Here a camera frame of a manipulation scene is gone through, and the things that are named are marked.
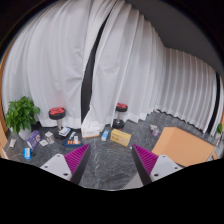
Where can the white orange box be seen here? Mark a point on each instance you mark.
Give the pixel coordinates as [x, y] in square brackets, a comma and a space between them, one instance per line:
[90, 132]

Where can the blue tray with orange items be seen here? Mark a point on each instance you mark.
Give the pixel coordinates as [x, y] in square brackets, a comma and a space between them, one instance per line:
[74, 142]

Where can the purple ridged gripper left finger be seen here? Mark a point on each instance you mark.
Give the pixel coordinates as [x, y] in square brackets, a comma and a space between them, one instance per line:
[70, 166]

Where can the stack of booklets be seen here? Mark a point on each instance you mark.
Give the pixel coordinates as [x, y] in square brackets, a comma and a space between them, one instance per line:
[64, 131]

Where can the orange wooden table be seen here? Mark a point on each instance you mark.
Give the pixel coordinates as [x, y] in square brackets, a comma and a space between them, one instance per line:
[182, 147]

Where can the white curtain right panel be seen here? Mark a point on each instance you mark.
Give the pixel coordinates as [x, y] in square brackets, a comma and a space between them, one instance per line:
[132, 66]

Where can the white curtain left panel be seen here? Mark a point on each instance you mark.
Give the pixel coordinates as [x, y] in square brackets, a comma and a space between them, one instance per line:
[48, 59]

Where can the right red black stool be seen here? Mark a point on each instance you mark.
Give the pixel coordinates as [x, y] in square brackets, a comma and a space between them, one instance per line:
[121, 108]

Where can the green potted plant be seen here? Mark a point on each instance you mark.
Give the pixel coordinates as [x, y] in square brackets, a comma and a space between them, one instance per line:
[21, 116]

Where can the blue white carton far left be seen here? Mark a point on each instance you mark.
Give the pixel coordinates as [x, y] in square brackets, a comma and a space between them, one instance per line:
[27, 153]

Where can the small jar on floor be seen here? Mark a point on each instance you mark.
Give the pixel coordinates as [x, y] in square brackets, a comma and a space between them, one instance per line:
[154, 129]

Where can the small blue white box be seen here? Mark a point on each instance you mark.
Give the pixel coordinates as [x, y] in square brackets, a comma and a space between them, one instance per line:
[105, 135]

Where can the purple box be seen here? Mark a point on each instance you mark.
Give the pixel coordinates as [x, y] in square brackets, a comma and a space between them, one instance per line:
[33, 139]

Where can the white curtain panel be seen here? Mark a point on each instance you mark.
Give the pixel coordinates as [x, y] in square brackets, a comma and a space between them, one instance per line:
[132, 66]
[48, 59]

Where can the red black stool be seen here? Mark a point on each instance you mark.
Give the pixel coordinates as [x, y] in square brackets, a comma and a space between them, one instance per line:
[57, 114]
[121, 108]

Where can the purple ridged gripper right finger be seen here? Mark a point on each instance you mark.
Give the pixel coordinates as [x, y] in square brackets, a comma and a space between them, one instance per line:
[152, 167]

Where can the small white cube box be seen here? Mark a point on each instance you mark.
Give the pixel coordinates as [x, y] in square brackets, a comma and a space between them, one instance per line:
[50, 138]

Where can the left red black stool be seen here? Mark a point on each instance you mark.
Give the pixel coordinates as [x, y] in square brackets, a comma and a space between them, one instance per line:
[57, 114]

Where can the yellow cardboard box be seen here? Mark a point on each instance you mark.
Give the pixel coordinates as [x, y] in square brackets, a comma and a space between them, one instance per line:
[120, 137]

